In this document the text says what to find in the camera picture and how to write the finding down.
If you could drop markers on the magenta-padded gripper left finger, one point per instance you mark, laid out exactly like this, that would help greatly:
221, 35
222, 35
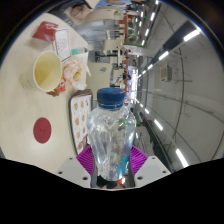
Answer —
85, 160

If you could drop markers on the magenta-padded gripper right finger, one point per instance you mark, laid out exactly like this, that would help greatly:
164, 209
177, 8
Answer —
140, 160

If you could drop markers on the clear bottle with blue cap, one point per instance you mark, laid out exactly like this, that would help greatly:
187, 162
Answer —
111, 140

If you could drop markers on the dark tray with printed liner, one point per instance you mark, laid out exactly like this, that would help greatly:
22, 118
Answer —
80, 123

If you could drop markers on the flat round red coaster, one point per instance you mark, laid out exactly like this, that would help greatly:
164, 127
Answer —
42, 130

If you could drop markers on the red ketchup packet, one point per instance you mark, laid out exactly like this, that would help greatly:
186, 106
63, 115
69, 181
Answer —
62, 87

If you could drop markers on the beige chair with round hole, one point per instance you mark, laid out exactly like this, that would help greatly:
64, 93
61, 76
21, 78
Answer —
98, 80

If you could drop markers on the crumpled food wrapper with fries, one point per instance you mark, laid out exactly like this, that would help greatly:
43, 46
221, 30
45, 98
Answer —
76, 71

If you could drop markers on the ceiling air conditioner unit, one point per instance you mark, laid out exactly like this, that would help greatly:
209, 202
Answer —
164, 73

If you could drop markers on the small bottle with teal liquid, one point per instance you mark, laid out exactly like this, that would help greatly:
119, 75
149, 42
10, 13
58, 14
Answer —
80, 51

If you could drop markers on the white printed paper card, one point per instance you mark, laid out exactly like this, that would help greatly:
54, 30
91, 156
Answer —
62, 43

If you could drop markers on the red flat paper packet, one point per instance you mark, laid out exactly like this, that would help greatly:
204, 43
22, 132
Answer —
44, 31

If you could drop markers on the ceiling strip lights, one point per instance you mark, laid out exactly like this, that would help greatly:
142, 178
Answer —
191, 35

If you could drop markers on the pink beige bag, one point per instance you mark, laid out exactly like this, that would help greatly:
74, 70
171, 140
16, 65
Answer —
80, 13

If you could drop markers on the beige dining chairs group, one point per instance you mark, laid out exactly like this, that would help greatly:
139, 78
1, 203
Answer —
106, 13

